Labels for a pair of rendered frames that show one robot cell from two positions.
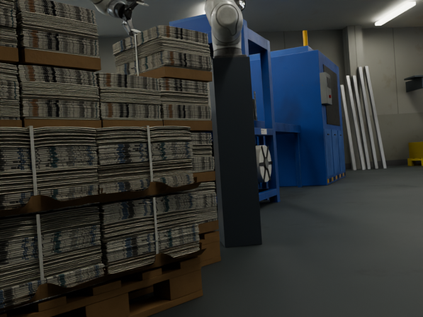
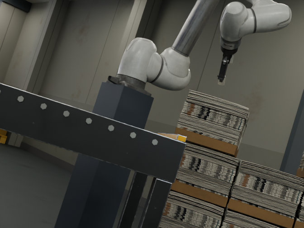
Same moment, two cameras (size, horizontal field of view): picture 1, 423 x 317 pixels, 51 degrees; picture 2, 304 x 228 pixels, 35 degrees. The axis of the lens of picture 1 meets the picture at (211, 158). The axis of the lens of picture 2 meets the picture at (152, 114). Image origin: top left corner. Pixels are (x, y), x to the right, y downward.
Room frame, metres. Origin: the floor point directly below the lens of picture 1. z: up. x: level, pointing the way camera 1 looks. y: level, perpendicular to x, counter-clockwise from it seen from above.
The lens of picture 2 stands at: (3.62, 2.03, 0.76)
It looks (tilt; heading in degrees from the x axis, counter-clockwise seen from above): 4 degrees up; 238
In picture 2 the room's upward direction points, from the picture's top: 18 degrees clockwise
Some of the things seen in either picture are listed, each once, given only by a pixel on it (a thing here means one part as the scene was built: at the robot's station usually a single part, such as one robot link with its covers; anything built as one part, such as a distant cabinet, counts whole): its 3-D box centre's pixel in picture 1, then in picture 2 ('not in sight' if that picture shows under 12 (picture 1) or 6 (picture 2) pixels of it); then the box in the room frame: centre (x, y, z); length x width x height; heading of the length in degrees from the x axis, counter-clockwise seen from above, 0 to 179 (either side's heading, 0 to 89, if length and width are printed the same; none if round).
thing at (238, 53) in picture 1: (226, 56); (126, 83); (2.46, -0.12, 1.03); 0.22 x 0.18 x 0.06; 7
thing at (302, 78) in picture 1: (294, 112); not in sight; (6.60, -1.29, 1.04); 1.50 x 1.29 x 2.07; 154
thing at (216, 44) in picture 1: (226, 30); (139, 59); (2.43, -0.13, 1.17); 0.18 x 0.16 x 0.22; 179
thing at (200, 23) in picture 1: (209, 31); not in sight; (4.18, -0.06, 1.65); 0.60 x 0.45 x 0.20; 64
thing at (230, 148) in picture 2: not in sight; (206, 141); (2.18, 0.28, 0.86); 0.29 x 0.16 x 0.04; 135
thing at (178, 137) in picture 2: not in sight; (170, 137); (2.67, 0.68, 0.81); 0.43 x 0.03 x 0.02; 64
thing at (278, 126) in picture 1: (256, 129); not in sight; (5.19, -0.55, 0.75); 1.55 x 0.65 x 0.10; 154
